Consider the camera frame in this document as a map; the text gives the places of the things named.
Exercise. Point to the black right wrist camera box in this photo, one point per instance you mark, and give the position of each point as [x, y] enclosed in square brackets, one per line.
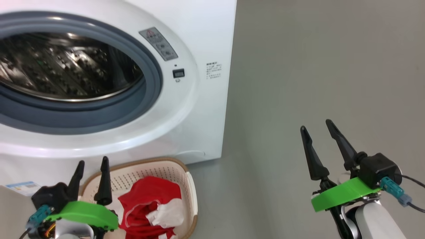
[378, 167]

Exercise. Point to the cream laundry basket brown rim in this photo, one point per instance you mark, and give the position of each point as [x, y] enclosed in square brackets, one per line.
[179, 176]

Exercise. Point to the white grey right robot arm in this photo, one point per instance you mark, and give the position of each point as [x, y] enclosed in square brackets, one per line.
[378, 222]

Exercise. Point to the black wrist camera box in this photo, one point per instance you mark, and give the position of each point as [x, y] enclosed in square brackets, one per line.
[51, 196]
[378, 167]

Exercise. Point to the white front-load washing machine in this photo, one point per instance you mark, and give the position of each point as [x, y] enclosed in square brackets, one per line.
[206, 116]

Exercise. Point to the red and white garment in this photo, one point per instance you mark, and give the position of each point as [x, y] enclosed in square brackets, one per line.
[146, 196]

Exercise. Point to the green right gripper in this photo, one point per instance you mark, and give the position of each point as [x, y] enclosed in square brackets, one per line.
[342, 194]

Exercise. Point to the blue energy label sticker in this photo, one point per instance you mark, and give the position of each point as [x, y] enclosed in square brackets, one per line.
[23, 188]

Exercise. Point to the grey warning sticker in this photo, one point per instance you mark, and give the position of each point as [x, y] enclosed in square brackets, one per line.
[158, 43]

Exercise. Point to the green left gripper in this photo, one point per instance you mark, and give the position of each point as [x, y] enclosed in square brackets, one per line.
[86, 214]

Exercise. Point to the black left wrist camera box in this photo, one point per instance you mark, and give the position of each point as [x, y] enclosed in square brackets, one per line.
[51, 196]

